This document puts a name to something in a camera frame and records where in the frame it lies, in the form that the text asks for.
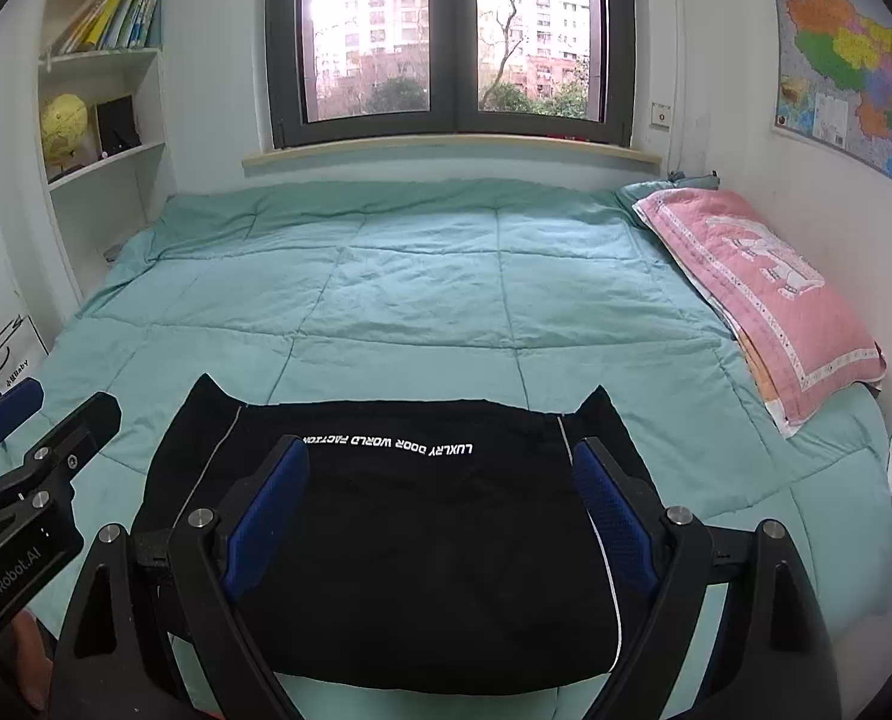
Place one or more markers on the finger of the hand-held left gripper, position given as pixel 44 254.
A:
pixel 3 406
pixel 78 435

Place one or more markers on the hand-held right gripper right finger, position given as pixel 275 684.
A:
pixel 614 517

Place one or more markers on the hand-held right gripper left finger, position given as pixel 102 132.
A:
pixel 266 517

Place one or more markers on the black hooded jacket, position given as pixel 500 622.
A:
pixel 416 540

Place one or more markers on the person's left hand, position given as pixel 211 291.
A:
pixel 29 660

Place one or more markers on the pink printed pillow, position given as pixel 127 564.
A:
pixel 768 292

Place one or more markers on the teal quilted blanket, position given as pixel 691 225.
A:
pixel 453 292

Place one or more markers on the yellow globe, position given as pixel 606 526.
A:
pixel 63 124

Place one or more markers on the white bookshelf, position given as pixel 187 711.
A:
pixel 108 127

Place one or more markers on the teal pillow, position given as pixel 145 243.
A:
pixel 641 193

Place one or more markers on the beige windowsill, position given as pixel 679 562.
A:
pixel 453 154

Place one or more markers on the row of yellow green books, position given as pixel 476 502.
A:
pixel 112 15

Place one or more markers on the dark framed window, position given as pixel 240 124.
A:
pixel 453 37

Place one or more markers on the black picture frame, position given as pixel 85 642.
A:
pixel 118 124

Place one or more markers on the white wall switch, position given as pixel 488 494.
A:
pixel 661 114

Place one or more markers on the colourful wall map poster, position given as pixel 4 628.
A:
pixel 850 67

